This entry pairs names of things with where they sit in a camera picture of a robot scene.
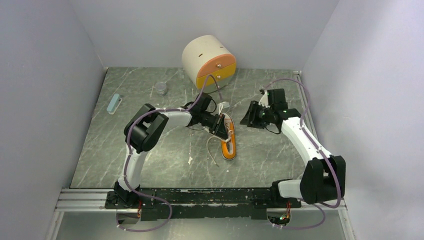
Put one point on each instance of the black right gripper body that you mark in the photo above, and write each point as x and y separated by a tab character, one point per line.
263	113

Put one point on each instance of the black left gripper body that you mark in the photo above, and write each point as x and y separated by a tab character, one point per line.
208	120

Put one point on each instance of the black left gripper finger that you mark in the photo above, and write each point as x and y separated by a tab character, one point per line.
229	127
219	130

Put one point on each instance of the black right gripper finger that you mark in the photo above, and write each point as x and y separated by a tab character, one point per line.
259	123
250	119

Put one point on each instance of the orange canvas sneaker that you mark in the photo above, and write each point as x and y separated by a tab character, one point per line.
228	146

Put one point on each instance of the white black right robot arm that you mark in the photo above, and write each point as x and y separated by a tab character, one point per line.
324	175

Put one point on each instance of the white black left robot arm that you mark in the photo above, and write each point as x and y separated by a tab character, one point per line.
145	129

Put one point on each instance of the small clear round jar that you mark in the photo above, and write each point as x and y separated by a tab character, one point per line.
161	88

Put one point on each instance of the round cream drawer cabinet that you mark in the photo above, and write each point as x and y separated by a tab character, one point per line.
208	64

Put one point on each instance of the light blue eraser block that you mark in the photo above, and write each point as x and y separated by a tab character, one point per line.
114	104

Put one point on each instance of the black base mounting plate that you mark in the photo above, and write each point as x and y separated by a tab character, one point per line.
199	203

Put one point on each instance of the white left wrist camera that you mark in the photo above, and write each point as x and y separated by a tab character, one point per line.
222	106

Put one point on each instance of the aluminium rail frame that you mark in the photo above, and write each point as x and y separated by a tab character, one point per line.
92	200

